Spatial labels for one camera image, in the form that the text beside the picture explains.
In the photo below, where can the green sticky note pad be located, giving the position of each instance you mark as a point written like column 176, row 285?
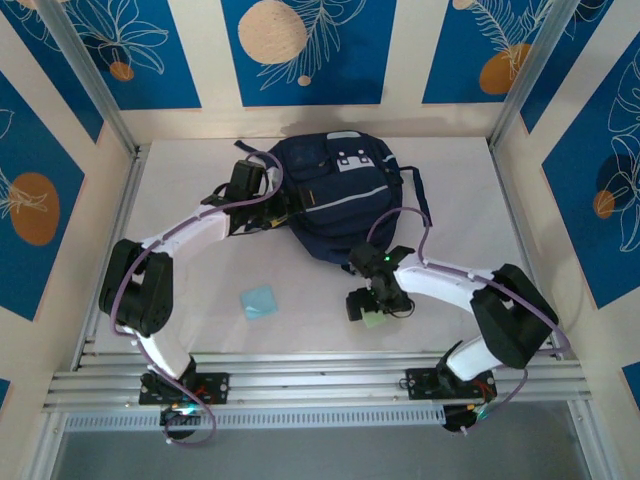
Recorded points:
column 376, row 321

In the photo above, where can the navy blue student backpack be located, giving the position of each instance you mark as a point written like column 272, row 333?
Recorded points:
column 350, row 220

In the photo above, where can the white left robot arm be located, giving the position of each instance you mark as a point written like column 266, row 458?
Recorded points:
column 200, row 237

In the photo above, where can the blue sticky note pad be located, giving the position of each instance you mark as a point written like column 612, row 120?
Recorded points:
column 260, row 302

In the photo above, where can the black controller board with leds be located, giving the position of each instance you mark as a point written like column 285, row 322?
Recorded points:
column 181, row 414
column 467, row 415

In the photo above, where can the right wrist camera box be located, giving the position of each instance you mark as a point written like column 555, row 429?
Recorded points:
column 357, row 306

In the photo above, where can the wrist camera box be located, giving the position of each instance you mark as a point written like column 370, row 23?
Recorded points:
column 246, row 179
column 357, row 306

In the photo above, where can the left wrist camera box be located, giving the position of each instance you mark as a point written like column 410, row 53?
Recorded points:
column 246, row 179

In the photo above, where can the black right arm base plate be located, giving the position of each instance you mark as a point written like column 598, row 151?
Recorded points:
column 425, row 382

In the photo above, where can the aluminium frame rail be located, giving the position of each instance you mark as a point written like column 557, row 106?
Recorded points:
column 310, row 380

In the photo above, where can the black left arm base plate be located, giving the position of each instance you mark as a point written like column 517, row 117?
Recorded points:
column 215, row 387

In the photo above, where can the aluminium frame post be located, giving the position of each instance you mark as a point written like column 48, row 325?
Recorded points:
column 85, row 75
column 530, row 75

